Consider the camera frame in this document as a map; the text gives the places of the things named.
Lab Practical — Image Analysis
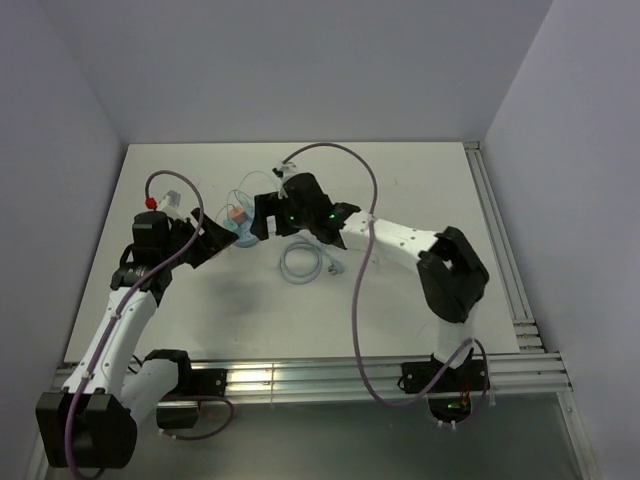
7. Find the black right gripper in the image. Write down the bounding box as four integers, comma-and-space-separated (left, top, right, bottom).
251, 192, 314, 241

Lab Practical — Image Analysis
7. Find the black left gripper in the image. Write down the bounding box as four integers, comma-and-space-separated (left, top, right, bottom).
161, 208, 238, 269

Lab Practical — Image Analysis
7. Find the round blue power strip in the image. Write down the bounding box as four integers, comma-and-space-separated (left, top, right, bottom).
223, 219, 259, 248

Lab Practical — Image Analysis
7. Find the orange pink charger plug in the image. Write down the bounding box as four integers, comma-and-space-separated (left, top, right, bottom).
228, 206, 247, 225

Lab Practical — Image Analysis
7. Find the light blue charger cable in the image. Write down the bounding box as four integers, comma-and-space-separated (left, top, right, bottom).
238, 169, 281, 201

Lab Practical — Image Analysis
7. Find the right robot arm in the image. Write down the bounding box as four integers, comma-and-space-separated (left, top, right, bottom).
251, 173, 490, 390

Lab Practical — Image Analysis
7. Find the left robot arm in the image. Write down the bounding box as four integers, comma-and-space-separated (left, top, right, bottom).
36, 208, 238, 474

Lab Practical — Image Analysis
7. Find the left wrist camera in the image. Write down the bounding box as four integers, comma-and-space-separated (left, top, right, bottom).
145, 190, 185, 220

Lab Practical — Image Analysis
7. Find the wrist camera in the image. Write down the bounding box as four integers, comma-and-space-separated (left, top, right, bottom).
145, 190, 185, 220
272, 162, 298, 198

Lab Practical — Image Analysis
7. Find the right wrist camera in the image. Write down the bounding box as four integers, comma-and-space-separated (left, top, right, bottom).
272, 162, 298, 198

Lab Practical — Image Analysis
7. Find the blue power strip cord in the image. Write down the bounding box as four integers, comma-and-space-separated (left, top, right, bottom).
278, 239, 346, 286

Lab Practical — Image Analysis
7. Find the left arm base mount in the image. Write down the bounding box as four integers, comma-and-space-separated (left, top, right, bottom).
155, 368, 228, 431

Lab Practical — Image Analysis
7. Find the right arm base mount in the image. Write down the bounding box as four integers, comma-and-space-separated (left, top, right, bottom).
397, 358, 491, 428

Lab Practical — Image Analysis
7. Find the right side aluminium rail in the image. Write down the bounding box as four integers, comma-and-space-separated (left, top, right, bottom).
463, 142, 546, 354

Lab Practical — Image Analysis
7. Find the aluminium rail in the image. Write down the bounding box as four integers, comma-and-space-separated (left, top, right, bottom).
463, 142, 546, 354
47, 349, 574, 409

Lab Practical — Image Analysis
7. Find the front aluminium rail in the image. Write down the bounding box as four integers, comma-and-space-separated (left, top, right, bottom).
47, 349, 574, 409

